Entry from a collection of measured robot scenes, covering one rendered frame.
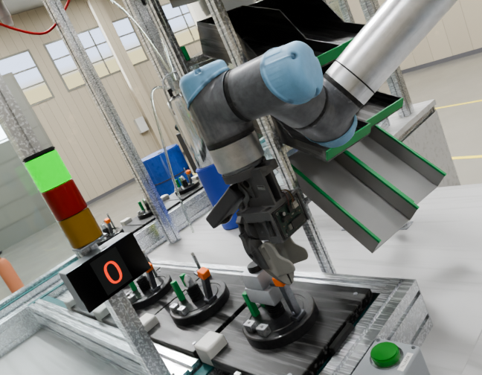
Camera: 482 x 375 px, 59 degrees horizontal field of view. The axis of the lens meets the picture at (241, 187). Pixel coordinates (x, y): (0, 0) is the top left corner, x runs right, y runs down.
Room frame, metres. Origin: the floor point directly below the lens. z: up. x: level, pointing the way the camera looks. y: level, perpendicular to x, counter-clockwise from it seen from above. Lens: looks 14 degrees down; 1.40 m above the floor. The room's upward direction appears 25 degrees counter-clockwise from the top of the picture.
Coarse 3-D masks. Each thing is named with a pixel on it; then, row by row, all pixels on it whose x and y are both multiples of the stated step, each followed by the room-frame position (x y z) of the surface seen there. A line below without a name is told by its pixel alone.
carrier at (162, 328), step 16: (192, 256) 0.95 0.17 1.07; (176, 288) 0.91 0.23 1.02; (192, 288) 0.88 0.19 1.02; (224, 288) 0.88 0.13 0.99; (240, 288) 0.89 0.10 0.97; (176, 304) 0.88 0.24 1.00; (192, 304) 0.87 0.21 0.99; (208, 304) 0.84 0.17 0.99; (224, 304) 0.85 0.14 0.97; (240, 304) 0.82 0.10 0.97; (144, 320) 0.90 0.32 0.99; (160, 320) 0.91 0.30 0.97; (176, 320) 0.85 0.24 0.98; (192, 320) 0.83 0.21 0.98; (208, 320) 0.82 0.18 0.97; (224, 320) 0.79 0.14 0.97; (160, 336) 0.84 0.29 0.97; (176, 336) 0.81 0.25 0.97; (192, 336) 0.78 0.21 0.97; (192, 352) 0.73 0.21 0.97
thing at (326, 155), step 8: (256, 120) 0.91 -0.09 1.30; (272, 120) 0.86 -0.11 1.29; (360, 120) 0.84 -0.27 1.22; (256, 128) 0.92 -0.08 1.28; (280, 128) 0.85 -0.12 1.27; (288, 128) 0.91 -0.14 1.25; (360, 128) 0.84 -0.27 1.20; (368, 128) 0.82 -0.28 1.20; (280, 136) 0.86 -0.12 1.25; (288, 136) 0.84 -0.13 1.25; (296, 136) 0.87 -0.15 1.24; (304, 136) 0.86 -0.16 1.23; (360, 136) 0.81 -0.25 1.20; (288, 144) 0.85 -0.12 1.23; (296, 144) 0.83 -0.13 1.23; (304, 144) 0.80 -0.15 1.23; (312, 144) 0.79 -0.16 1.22; (344, 144) 0.79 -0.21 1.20; (352, 144) 0.80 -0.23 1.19; (304, 152) 0.81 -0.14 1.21; (312, 152) 0.79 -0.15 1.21; (320, 152) 0.77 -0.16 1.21; (328, 152) 0.76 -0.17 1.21; (336, 152) 0.78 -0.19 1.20; (328, 160) 0.77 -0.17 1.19
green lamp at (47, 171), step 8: (56, 152) 0.67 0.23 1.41; (32, 160) 0.65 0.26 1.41; (40, 160) 0.65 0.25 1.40; (48, 160) 0.65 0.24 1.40; (56, 160) 0.66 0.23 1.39; (32, 168) 0.65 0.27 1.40; (40, 168) 0.65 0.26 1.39; (48, 168) 0.65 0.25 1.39; (56, 168) 0.65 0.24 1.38; (64, 168) 0.67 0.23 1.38; (32, 176) 0.65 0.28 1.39; (40, 176) 0.65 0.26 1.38; (48, 176) 0.65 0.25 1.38; (56, 176) 0.65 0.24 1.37; (64, 176) 0.66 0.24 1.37; (40, 184) 0.65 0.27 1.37; (48, 184) 0.65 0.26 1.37; (56, 184) 0.65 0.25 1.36; (40, 192) 0.66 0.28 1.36
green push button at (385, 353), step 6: (384, 342) 0.53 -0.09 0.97; (390, 342) 0.53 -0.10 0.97; (372, 348) 0.53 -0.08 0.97; (378, 348) 0.53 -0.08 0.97; (384, 348) 0.52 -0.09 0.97; (390, 348) 0.52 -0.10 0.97; (396, 348) 0.51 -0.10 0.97; (372, 354) 0.52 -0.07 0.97; (378, 354) 0.51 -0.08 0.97; (384, 354) 0.51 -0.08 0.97; (390, 354) 0.51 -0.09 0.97; (396, 354) 0.50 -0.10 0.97; (378, 360) 0.51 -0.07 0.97; (384, 360) 0.50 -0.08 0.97; (390, 360) 0.50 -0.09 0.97; (396, 360) 0.50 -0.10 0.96; (384, 366) 0.50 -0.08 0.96
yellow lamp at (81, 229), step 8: (88, 208) 0.67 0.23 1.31; (72, 216) 0.65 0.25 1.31; (80, 216) 0.65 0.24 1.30; (88, 216) 0.66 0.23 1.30; (64, 224) 0.65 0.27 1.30; (72, 224) 0.65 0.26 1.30; (80, 224) 0.65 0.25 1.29; (88, 224) 0.65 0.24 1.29; (96, 224) 0.67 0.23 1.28; (64, 232) 0.66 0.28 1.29; (72, 232) 0.65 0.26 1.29; (80, 232) 0.65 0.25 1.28; (88, 232) 0.65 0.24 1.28; (96, 232) 0.66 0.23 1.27; (72, 240) 0.65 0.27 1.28; (80, 240) 0.65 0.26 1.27; (88, 240) 0.65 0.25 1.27
